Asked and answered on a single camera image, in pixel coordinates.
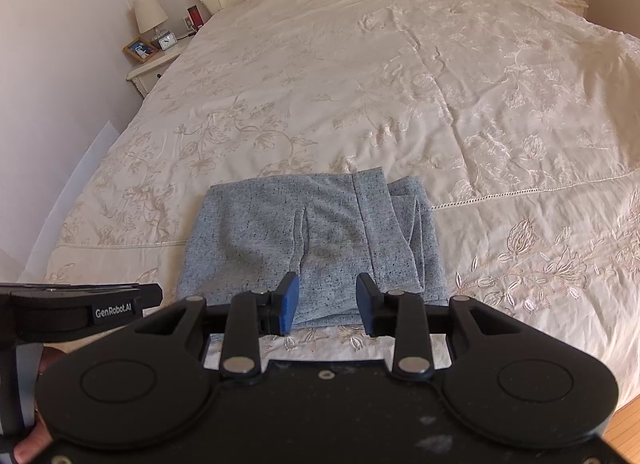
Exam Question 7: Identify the wooden picture frame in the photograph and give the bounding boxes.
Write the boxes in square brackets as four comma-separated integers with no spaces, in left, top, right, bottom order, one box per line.
[122,37,160,63]

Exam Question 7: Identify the grey speckled pants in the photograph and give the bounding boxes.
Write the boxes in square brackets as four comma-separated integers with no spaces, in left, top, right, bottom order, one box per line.
[177,168,448,327]

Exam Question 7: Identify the small white alarm clock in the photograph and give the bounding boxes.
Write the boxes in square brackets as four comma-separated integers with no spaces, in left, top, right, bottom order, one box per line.
[157,31,178,51]

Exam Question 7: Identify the cream embroidered bedspread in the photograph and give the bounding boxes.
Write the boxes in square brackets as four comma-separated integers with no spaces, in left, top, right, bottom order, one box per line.
[47,0,639,401]

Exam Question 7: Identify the red box on nightstand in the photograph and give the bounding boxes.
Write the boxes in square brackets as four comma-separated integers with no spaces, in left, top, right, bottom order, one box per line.
[188,5,204,29]

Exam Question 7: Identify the person's left hand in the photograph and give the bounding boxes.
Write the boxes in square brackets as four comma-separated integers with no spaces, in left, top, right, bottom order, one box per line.
[13,346,65,464]

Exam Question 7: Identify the white bedside lamp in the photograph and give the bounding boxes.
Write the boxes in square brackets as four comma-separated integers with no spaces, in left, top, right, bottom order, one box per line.
[132,0,168,40]

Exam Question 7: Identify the white bedside table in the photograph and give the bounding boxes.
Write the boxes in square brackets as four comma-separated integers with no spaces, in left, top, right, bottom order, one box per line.
[126,37,193,98]

